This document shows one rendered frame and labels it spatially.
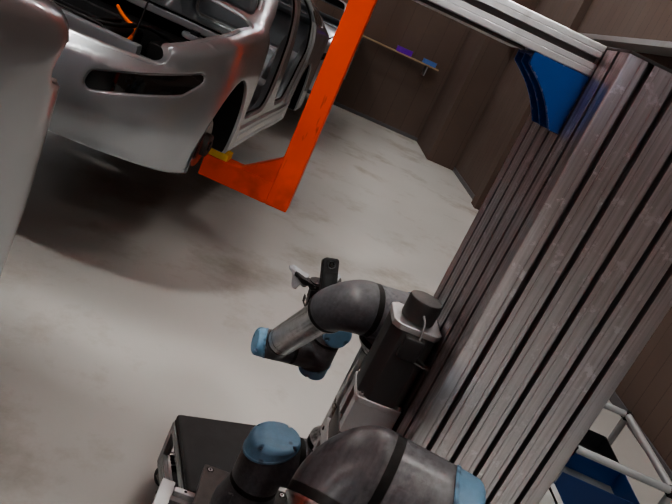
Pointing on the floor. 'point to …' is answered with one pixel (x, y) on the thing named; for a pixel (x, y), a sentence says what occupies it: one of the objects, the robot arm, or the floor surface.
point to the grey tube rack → (607, 469)
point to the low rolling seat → (199, 449)
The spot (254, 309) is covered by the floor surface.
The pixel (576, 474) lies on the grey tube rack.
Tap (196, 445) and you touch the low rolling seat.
